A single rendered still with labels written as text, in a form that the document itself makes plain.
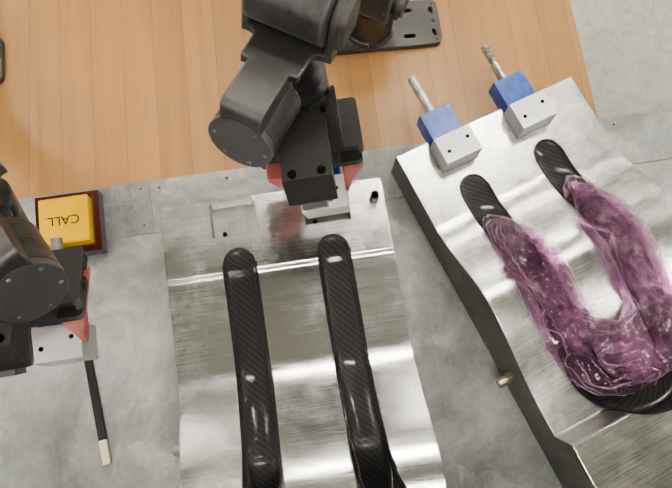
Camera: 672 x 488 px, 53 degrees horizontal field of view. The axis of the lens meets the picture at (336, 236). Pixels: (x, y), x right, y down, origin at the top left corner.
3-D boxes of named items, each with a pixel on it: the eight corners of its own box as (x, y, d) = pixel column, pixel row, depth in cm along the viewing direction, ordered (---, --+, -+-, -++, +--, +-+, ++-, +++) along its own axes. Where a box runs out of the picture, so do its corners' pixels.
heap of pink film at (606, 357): (465, 225, 81) (481, 206, 74) (588, 165, 84) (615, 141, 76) (576, 423, 76) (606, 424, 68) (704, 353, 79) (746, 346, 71)
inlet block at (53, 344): (41, 247, 74) (22, 236, 68) (87, 240, 74) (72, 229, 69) (50, 366, 71) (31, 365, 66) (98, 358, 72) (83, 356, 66)
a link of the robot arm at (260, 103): (289, 185, 56) (303, 92, 46) (197, 145, 57) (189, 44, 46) (342, 90, 62) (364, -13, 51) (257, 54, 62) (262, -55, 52)
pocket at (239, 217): (212, 210, 81) (208, 201, 78) (256, 204, 82) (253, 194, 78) (216, 246, 80) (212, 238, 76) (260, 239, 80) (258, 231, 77)
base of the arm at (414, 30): (453, 13, 87) (444, -33, 88) (299, 27, 85) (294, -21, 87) (441, 46, 94) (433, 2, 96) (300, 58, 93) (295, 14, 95)
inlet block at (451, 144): (392, 95, 89) (397, 75, 84) (425, 80, 90) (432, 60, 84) (439, 179, 86) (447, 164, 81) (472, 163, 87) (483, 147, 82)
